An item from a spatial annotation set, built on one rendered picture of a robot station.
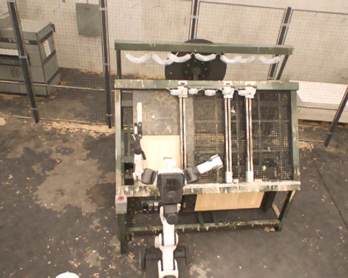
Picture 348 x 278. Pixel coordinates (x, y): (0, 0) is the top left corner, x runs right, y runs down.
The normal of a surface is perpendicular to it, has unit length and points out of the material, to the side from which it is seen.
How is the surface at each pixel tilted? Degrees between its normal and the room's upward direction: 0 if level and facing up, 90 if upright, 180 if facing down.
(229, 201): 90
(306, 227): 0
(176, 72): 90
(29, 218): 0
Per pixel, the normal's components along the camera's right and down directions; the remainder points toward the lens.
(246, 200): 0.13, 0.58
